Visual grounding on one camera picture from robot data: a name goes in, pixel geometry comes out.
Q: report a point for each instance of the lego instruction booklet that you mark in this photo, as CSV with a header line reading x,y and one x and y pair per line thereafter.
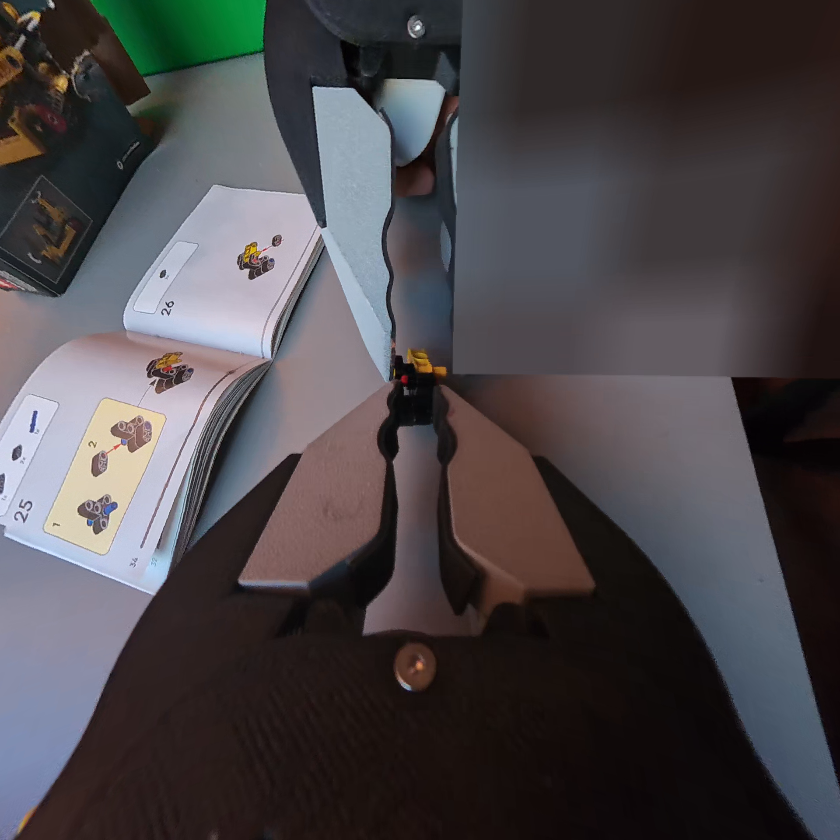
x,y
164,394

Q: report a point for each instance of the green backdrop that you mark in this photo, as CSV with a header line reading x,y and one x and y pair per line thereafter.
x,y
190,33

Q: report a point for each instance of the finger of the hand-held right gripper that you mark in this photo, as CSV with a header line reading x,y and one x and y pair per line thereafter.
x,y
451,197
351,216

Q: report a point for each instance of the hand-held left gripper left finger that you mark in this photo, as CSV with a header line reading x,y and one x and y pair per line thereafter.
x,y
328,512

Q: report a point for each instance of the person's right hand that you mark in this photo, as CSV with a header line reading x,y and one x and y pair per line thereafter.
x,y
417,180

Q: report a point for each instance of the small black yellow lego assembly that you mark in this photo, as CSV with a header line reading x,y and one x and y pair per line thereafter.
x,y
415,387

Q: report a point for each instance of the dark lego set box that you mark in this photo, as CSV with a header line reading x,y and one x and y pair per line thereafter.
x,y
52,164

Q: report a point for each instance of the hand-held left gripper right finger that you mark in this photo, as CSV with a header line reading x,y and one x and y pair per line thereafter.
x,y
518,518

